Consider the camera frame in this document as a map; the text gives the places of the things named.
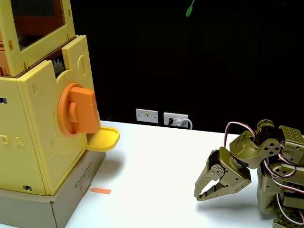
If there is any orange vending machine knob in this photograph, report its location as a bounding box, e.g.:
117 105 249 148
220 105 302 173
58 83 99 137

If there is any yellow toy vending machine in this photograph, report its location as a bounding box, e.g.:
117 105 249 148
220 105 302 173
0 0 102 197

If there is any orange arrow tape marker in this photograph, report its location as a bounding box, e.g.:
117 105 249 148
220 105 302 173
89 187 112 195

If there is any yellow dispensing tray flap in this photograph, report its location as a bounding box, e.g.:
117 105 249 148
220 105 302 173
85 126 121 152

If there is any brown cardboard box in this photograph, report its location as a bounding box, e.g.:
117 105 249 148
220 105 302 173
0 149 107 228

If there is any green plant leaf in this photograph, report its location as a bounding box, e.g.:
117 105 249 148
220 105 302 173
185 0 196 18

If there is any red white black servo cable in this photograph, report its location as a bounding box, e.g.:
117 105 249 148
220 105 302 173
276 192 304 222
224 121 258 149

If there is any white plug with cable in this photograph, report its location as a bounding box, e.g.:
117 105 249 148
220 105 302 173
175 118 193 130

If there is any white wall outlet with plugs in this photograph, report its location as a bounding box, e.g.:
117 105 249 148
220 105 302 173
163 112 189 129

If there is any white blank wall outlet plate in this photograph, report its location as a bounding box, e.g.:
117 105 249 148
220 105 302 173
135 108 159 124

